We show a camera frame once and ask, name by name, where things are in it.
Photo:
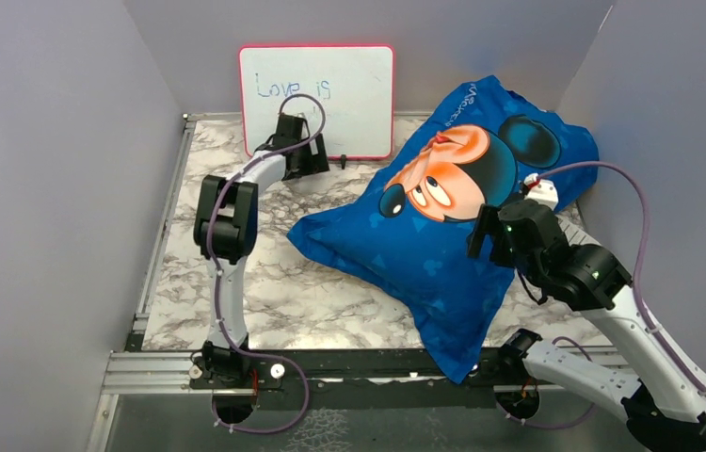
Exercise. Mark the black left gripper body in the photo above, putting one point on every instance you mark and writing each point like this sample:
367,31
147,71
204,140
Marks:
309,163

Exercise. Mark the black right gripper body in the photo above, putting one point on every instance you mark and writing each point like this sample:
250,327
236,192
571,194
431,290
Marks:
514,258

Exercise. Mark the blue yellow Mickey pillowcase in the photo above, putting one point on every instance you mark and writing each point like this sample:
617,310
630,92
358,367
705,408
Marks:
408,232

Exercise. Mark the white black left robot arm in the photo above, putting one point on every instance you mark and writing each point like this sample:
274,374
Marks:
226,229

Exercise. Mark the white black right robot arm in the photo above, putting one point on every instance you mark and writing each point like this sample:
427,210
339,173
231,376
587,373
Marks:
661,400

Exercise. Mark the pink framed whiteboard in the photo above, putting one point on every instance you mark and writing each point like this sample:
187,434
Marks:
345,92

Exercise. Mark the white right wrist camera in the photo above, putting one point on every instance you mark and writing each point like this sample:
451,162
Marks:
542,191

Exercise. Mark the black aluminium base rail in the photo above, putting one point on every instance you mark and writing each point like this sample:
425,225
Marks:
347,379

